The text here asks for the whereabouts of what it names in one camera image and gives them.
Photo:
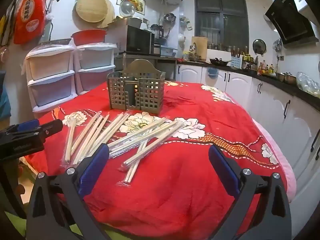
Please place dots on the blue hanging bin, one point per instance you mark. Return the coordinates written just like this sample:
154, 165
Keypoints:
212, 72

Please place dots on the red hanging bag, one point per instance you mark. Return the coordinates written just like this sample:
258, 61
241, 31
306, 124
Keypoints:
28, 17

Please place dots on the clear plastic bag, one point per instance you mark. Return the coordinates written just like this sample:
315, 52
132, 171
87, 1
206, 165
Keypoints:
308, 83

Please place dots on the black blender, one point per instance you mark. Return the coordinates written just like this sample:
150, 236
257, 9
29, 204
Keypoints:
157, 31

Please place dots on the plastic drawer unit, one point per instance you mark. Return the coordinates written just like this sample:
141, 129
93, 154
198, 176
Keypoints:
96, 57
50, 65

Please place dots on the white kitchen cabinets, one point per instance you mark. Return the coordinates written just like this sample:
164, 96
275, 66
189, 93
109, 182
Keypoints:
240, 80

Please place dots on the red plastic basin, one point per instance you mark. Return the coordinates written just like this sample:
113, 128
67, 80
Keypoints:
88, 37

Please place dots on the black range hood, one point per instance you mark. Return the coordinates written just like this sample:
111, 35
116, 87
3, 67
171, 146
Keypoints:
290, 20

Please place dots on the white box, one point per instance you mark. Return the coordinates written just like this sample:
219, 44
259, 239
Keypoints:
218, 53

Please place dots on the metal baking tray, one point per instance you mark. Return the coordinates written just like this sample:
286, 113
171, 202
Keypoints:
132, 22

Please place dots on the hanging steel utensils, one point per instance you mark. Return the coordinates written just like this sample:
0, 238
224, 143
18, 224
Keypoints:
277, 45

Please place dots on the row of jars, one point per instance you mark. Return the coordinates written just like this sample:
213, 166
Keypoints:
220, 47

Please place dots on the brown cardboard piece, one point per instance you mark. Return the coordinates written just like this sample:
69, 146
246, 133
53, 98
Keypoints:
57, 42

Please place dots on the steel pot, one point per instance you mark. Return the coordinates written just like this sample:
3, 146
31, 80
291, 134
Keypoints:
281, 77
290, 78

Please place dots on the dark framed window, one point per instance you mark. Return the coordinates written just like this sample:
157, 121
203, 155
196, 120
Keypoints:
220, 17

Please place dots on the hanging vegetable grater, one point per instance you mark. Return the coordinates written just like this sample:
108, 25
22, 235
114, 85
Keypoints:
187, 25

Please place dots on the wooden cutting board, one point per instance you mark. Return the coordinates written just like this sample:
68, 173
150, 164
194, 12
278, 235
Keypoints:
200, 47

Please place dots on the white hanging jug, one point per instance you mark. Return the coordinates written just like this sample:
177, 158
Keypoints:
181, 40

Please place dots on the hanging steel colander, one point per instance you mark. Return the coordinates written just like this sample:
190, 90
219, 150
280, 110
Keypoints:
169, 20

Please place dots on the red floral blanket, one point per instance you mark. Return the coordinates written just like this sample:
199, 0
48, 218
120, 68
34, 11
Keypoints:
175, 180

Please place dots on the small black appliance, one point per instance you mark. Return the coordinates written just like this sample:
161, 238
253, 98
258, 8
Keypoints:
156, 49

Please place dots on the light blue appliance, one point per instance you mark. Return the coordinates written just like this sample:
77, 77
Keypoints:
168, 51

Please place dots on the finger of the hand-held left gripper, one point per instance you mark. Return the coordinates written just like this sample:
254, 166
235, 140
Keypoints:
27, 124
37, 136

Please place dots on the glass pot lid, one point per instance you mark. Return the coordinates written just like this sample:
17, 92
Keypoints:
127, 8

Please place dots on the bunch of chopsticks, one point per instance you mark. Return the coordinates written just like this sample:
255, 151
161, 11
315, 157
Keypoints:
135, 136

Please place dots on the row of condiment bottles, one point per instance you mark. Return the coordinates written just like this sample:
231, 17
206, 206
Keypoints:
266, 68

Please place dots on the metal kitchen shelf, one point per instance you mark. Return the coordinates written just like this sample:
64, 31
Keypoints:
167, 58

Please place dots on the black wok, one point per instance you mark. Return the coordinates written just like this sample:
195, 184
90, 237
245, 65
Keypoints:
218, 62

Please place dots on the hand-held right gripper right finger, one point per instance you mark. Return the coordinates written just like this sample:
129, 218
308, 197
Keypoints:
223, 172

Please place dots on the white knife rack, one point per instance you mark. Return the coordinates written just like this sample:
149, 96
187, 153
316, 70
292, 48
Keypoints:
236, 61

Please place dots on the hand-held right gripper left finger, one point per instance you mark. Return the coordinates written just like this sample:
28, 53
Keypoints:
93, 170

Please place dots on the grey plastic utensil holder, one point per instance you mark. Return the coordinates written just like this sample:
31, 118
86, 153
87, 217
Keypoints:
147, 92

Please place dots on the microwave oven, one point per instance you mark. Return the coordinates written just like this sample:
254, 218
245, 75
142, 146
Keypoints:
138, 40

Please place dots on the round bamboo tray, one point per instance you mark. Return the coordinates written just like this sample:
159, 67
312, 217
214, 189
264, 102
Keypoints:
110, 17
91, 7

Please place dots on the pink blanket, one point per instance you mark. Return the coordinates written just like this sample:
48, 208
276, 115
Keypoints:
287, 170

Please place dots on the steel pot lid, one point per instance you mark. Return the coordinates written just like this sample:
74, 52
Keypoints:
258, 46

